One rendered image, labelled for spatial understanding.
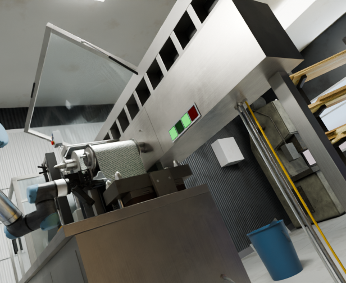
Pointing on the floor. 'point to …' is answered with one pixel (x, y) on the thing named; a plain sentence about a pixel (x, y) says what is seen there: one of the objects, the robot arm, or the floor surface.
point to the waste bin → (276, 250)
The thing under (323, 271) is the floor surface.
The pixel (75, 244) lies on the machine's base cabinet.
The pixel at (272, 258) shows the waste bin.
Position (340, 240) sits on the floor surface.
